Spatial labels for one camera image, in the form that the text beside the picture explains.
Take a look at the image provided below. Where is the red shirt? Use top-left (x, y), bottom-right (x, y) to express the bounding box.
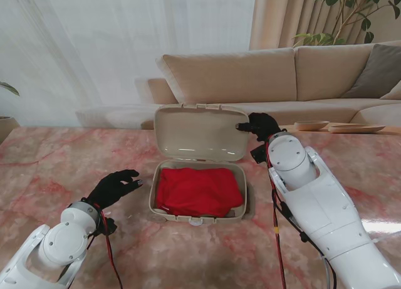
top-left (155, 167), bottom-right (244, 218)

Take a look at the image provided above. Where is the red-black right arm cable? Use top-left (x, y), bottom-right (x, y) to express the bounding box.
top-left (264, 140), bottom-right (338, 289)

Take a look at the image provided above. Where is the grey-brown cushion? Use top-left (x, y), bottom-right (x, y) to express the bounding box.
top-left (340, 43), bottom-right (401, 99)

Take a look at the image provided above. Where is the tall green leafy plant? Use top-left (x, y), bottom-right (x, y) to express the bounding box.
top-left (292, 0), bottom-right (401, 46)

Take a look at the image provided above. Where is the light wooden coffee table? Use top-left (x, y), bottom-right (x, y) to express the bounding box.
top-left (252, 125), bottom-right (401, 136)

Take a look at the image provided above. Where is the beige sofa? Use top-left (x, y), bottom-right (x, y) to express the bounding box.
top-left (75, 40), bottom-right (401, 130)

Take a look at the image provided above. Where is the round wooden bowl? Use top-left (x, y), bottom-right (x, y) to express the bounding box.
top-left (294, 120), bottom-right (331, 132)

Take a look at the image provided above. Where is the potted plant with beige pot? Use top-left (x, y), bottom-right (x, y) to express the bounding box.
top-left (0, 80), bottom-right (21, 145)

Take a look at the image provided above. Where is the white sheer curtain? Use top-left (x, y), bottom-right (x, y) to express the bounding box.
top-left (0, 0), bottom-right (258, 129)

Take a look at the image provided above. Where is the beige hard-shell suitcase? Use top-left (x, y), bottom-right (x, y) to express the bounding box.
top-left (147, 102), bottom-right (256, 227)

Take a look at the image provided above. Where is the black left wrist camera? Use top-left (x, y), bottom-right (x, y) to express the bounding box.
top-left (95, 217), bottom-right (118, 238)

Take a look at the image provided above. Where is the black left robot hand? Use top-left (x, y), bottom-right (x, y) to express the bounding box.
top-left (85, 169), bottom-right (145, 210)

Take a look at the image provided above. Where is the red-black arm cable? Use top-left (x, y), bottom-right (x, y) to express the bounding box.
top-left (84, 203), bottom-right (123, 289)
top-left (264, 140), bottom-right (338, 289)

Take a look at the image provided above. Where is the cream cushion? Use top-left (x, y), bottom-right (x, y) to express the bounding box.
top-left (378, 81), bottom-right (401, 101)

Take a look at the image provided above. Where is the red-black left arm cable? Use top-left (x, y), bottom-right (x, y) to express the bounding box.
top-left (84, 203), bottom-right (123, 289)

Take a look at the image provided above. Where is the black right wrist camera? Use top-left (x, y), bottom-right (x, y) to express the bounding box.
top-left (249, 144), bottom-right (269, 164)

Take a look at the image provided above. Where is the beige pleated curtain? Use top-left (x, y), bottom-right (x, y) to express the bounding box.
top-left (249, 0), bottom-right (401, 50)

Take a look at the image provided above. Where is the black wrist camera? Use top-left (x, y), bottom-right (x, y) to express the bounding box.
top-left (95, 217), bottom-right (118, 238)
top-left (249, 144), bottom-right (269, 164)

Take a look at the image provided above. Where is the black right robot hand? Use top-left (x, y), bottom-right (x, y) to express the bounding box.
top-left (235, 112), bottom-right (282, 142)

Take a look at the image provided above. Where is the oval wooden tray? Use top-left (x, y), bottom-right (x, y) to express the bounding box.
top-left (327, 123), bottom-right (387, 134)

